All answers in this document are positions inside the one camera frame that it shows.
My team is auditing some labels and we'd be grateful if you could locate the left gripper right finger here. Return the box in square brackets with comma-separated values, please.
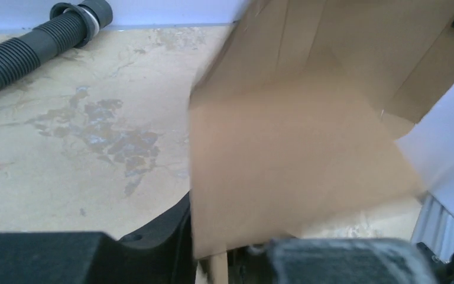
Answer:
[247, 238, 438, 283]

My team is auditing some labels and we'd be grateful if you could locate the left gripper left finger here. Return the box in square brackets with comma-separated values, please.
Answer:
[0, 195, 196, 283]

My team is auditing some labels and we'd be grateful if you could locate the black corrugated hose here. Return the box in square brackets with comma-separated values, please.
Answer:
[0, 0, 114, 102]

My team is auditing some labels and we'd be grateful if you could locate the brown cardboard box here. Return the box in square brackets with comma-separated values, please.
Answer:
[189, 1, 454, 283]

